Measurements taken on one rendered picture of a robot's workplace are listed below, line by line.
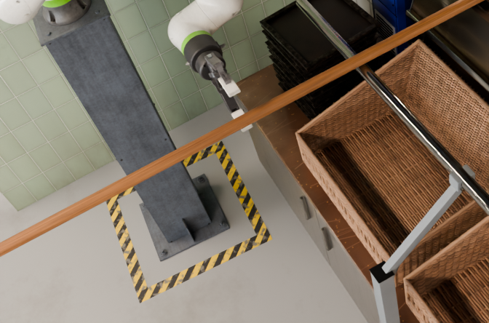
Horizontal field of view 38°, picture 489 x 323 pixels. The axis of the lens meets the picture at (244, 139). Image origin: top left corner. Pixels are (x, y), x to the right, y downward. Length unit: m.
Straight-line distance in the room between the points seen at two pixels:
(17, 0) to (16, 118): 1.20
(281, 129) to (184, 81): 0.86
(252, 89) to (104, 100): 0.58
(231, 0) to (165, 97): 1.37
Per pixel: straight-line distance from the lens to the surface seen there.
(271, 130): 2.47
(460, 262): 2.06
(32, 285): 3.19
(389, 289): 1.75
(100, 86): 2.30
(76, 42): 2.17
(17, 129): 3.11
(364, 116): 2.37
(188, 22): 1.93
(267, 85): 2.61
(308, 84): 1.72
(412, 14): 2.22
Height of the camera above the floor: 2.47
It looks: 50 degrees down
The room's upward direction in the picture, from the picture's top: 20 degrees counter-clockwise
